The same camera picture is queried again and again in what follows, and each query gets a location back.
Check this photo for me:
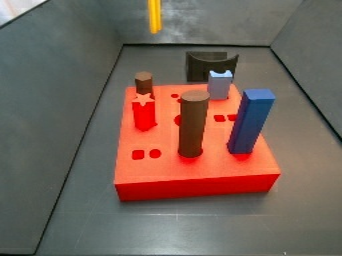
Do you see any red peg board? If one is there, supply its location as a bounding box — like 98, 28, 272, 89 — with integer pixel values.
114, 84, 281, 201

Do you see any black curved block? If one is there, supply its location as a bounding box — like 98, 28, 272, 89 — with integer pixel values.
186, 51, 240, 82

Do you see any red star peg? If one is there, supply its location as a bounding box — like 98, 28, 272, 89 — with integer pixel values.
133, 93, 157, 131

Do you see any yellow square-circle peg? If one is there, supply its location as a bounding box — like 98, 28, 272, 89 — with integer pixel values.
147, 0, 162, 34

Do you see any dark grey cylinder peg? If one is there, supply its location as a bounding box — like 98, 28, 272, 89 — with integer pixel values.
178, 90, 210, 158

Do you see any brown hexagon peg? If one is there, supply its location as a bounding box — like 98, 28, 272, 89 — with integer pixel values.
135, 71, 154, 96

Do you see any blue square peg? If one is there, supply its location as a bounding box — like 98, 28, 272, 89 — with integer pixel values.
228, 89, 276, 154

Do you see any light blue notched peg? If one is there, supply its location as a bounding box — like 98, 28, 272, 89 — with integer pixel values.
208, 70, 233, 100

